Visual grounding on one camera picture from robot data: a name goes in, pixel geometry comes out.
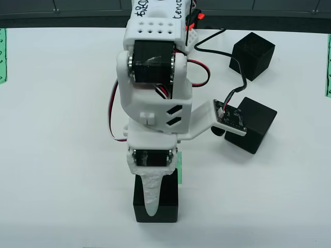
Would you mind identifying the black cube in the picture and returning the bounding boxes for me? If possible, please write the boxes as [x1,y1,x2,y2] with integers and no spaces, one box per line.
[229,32,276,82]
[224,97,278,155]
[132,169,179,223]

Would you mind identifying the green striped paper square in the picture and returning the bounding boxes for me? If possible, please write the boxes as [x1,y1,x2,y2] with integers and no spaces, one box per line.
[177,151,183,184]

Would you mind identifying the orange and black clamp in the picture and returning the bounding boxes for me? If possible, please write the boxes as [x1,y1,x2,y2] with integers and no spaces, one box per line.
[186,8,206,29]

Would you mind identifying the dark grey cabinet front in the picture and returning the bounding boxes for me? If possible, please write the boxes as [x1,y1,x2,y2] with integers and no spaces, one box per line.
[0,0,331,28]

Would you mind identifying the green paper strip with arrows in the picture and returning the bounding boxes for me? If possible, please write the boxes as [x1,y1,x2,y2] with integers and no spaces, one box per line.
[324,33,331,98]
[0,27,9,85]

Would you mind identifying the red white black servo cable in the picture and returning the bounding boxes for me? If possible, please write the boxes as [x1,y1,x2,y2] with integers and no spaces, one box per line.
[186,58,210,89]
[107,79,129,143]

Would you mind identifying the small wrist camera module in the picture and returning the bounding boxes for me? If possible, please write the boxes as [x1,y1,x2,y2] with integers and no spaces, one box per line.
[212,99,248,137]

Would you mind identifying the black camera cable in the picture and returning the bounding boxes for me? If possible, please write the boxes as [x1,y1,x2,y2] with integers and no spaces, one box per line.
[195,27,248,114]

